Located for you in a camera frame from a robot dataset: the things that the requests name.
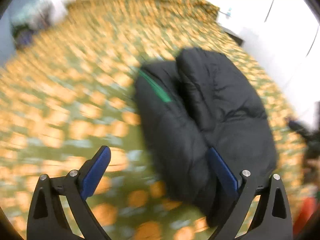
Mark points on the blue grey curtain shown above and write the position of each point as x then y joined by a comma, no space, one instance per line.
9,8

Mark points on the wall socket with blue plug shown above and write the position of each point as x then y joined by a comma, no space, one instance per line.
226,12

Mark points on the green floral bed quilt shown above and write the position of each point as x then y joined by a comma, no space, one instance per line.
71,92

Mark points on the black puffer jacket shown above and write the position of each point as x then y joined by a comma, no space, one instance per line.
204,123

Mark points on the pile of clothes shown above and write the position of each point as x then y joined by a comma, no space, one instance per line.
29,20

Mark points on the dark wooden right nightstand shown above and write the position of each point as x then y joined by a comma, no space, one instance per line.
233,35

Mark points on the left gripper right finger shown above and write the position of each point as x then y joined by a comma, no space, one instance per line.
256,209

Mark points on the white wardrobe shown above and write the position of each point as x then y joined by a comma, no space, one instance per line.
283,36

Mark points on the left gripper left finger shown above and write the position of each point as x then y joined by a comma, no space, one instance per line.
47,220

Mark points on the orange fleece trousers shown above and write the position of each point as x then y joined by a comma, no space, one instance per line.
309,206

